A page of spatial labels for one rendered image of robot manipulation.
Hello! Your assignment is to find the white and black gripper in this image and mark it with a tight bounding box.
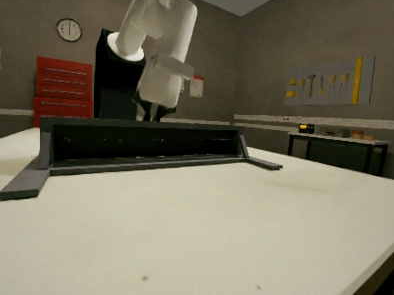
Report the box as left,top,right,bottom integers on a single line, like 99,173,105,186
132,59,181,122

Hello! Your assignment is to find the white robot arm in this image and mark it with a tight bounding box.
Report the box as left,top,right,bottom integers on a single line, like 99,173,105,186
107,0,197,80

